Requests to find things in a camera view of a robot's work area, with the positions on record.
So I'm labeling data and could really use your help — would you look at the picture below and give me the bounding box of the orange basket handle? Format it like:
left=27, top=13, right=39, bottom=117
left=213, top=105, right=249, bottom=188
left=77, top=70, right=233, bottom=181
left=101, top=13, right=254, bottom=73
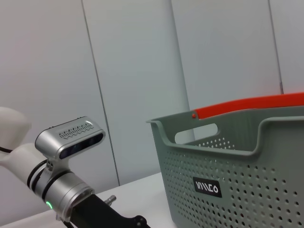
left=191, top=92, right=304, bottom=120

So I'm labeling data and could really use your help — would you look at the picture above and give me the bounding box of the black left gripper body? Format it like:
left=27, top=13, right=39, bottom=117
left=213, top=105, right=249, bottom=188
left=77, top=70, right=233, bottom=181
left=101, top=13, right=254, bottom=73
left=68, top=193, right=153, bottom=228

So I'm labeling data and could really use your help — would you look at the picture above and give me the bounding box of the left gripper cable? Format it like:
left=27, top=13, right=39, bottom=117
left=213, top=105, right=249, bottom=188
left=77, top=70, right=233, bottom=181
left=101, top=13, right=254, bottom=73
left=56, top=212, right=72, bottom=224

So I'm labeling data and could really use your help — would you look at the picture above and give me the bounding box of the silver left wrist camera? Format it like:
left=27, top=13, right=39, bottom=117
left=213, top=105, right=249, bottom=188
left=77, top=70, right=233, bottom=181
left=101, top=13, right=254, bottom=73
left=35, top=116, right=106, bottom=170

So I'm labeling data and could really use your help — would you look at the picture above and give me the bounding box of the grey-green perforated storage basket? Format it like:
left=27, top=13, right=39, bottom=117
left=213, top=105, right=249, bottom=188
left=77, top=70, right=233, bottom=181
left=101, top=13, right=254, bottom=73
left=146, top=105, right=304, bottom=228

